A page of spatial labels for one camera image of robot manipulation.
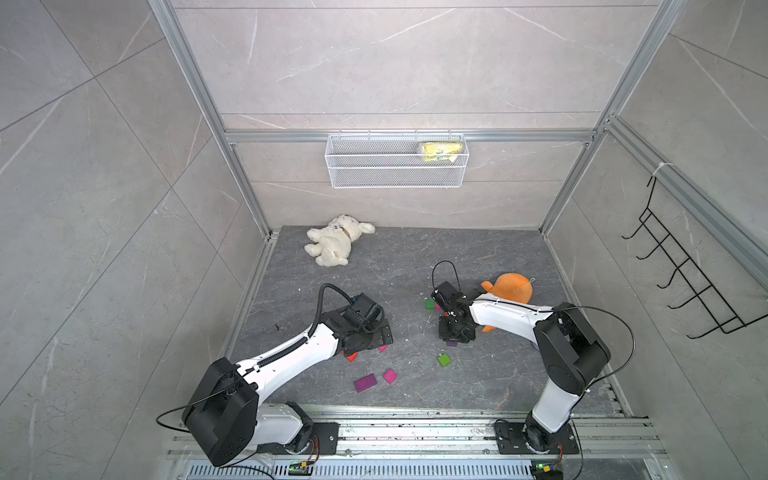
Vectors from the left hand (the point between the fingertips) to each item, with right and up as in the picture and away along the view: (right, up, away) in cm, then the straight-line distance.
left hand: (381, 334), depth 84 cm
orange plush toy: (+41, +13, +11) cm, 44 cm away
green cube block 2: (+18, -8, +3) cm, 21 cm away
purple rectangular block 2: (-5, -13, -2) cm, 14 cm away
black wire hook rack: (+70, +10, -25) cm, 75 cm away
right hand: (+21, -3, +8) cm, 23 cm away
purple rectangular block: (+22, -4, +6) cm, 23 cm away
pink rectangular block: (+1, -4, -2) cm, 4 cm away
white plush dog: (-18, +28, +20) cm, 38 cm away
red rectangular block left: (-8, -5, -6) cm, 11 cm away
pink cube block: (+3, -12, 0) cm, 12 cm away
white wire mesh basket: (+5, +55, +17) cm, 58 cm away
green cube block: (+13, +10, -6) cm, 17 cm away
